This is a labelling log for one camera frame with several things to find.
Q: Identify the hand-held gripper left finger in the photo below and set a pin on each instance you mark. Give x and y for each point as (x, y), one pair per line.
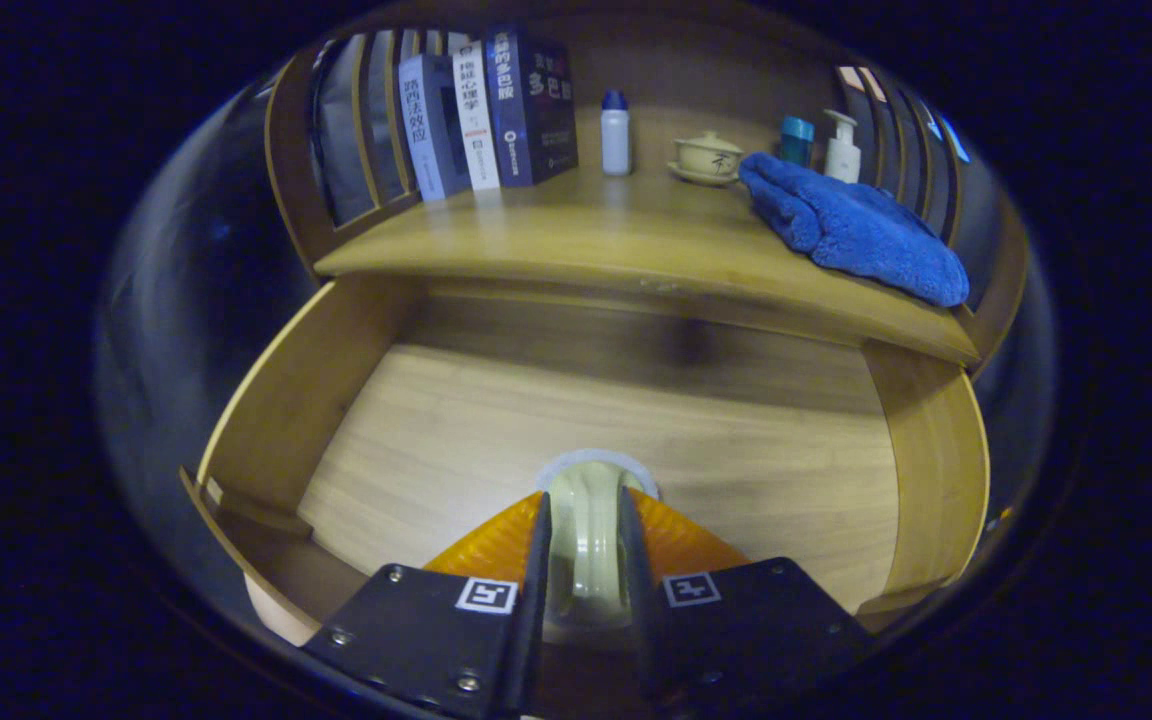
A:
(531, 620)

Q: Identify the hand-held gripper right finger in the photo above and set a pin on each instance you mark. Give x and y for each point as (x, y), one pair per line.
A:
(641, 620)

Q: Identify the wooden drawer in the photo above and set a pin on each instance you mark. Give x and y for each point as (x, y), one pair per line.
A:
(496, 440)

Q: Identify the wooden countertop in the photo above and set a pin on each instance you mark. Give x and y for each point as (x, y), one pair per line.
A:
(586, 240)

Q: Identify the wooden cabinet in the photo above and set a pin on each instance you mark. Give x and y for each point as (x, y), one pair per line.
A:
(686, 80)

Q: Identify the blue towel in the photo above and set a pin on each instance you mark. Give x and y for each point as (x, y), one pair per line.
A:
(856, 230)

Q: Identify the beige lidded teacup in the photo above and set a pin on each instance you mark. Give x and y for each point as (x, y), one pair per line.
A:
(706, 160)

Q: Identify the white bottle with blue cap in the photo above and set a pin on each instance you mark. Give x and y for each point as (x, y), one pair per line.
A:
(616, 140)

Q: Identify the light blue book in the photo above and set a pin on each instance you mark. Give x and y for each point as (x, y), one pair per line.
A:
(426, 130)

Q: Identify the white book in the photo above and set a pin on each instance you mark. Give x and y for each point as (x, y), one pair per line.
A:
(476, 120)

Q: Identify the teal bottle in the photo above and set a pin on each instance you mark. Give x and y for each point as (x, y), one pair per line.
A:
(796, 140)

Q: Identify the white pump bottle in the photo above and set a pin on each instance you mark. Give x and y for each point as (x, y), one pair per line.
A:
(843, 155)

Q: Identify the dark blue book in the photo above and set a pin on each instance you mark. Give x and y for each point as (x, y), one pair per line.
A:
(536, 110)

